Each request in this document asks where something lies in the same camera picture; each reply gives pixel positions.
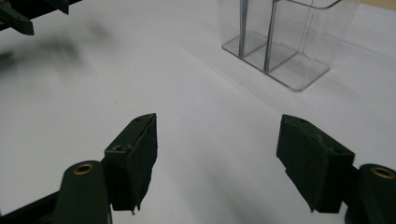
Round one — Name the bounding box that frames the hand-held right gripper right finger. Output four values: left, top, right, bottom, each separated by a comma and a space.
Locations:
276, 113, 356, 215

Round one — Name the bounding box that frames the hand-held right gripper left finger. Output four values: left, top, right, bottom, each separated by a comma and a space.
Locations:
103, 112, 159, 216

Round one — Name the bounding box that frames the clear acrylic brush organizer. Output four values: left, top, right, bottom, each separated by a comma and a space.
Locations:
217, 0, 361, 93

